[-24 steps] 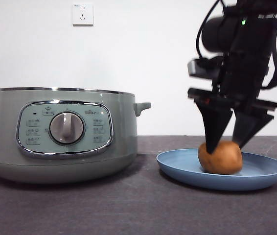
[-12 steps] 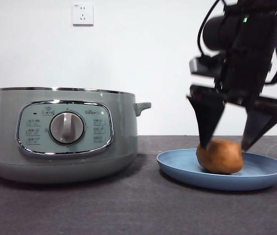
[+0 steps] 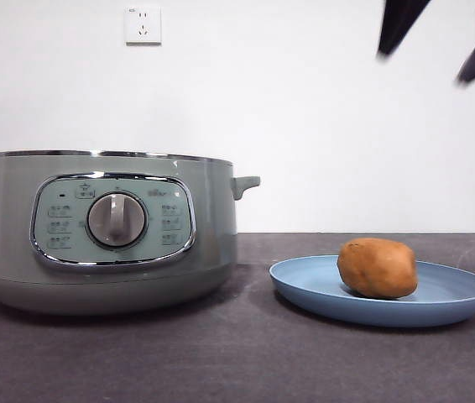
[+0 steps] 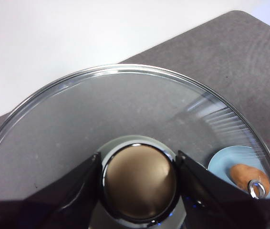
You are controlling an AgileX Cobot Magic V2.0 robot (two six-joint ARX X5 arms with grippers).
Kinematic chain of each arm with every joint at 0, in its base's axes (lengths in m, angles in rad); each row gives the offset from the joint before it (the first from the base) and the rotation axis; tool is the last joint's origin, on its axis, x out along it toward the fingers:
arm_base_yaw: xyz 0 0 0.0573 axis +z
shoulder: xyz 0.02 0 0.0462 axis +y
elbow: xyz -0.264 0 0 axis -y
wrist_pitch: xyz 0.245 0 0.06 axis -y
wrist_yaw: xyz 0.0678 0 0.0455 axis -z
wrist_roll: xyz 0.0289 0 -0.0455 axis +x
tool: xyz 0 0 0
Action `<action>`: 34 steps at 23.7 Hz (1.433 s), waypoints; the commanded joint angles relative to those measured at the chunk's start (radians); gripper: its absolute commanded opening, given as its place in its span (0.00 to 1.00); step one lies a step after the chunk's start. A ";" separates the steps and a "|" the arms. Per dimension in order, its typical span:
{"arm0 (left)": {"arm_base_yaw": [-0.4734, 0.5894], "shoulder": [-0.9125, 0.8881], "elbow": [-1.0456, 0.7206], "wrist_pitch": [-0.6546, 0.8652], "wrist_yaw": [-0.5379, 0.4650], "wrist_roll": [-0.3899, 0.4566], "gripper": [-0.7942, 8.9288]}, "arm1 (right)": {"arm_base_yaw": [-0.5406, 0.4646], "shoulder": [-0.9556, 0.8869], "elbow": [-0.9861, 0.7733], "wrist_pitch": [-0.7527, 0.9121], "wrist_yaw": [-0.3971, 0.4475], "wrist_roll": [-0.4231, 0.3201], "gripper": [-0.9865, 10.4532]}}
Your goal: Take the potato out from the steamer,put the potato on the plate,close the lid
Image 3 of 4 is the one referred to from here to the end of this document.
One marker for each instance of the brown potato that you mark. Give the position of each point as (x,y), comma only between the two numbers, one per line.
(376,268)

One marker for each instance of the blue round plate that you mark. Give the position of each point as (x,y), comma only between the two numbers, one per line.
(304,281)

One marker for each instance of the sage green electric steamer pot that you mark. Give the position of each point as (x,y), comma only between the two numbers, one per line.
(208,235)

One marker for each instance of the white wall socket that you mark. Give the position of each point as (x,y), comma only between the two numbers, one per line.
(143,25)

